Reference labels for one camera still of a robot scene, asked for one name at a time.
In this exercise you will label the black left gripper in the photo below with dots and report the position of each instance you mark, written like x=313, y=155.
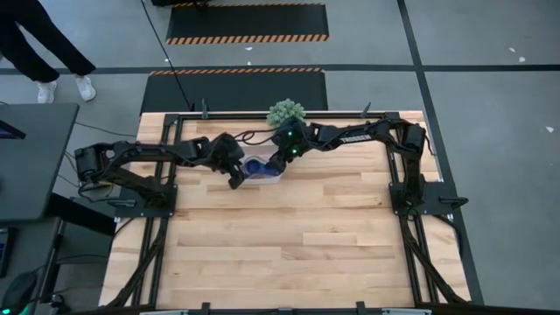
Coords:
x=227, y=153

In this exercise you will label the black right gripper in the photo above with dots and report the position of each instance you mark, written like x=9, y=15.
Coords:
x=291, y=140

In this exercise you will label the small navy measuring cup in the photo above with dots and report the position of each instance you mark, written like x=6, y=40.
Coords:
x=253, y=167

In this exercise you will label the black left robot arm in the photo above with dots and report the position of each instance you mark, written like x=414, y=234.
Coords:
x=144, y=151

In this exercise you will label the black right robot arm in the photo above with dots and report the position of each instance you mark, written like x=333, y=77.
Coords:
x=354, y=139

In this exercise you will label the white plastic basket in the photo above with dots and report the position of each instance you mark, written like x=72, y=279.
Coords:
x=262, y=180

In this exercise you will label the green potted succulent plant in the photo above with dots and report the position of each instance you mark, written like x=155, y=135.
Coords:
x=284, y=111

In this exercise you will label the black hazard-striped floor mat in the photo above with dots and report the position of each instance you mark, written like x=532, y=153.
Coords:
x=236, y=89
x=245, y=22

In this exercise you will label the black desk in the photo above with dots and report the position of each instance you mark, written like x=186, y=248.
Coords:
x=39, y=166

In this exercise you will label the laptop with purple screen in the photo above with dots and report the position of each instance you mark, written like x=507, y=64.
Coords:
x=9, y=130

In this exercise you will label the person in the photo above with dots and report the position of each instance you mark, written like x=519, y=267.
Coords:
x=26, y=35

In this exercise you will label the black computer mouse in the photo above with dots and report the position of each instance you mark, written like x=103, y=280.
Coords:
x=19, y=291

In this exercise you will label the black metal table frame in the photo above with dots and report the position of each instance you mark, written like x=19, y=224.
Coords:
x=227, y=116

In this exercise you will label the black frame clamp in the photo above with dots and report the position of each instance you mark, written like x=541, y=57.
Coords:
x=204, y=109
x=360, y=307
x=205, y=308
x=366, y=110

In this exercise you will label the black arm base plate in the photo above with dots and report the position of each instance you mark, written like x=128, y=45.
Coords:
x=437, y=197
x=131, y=212

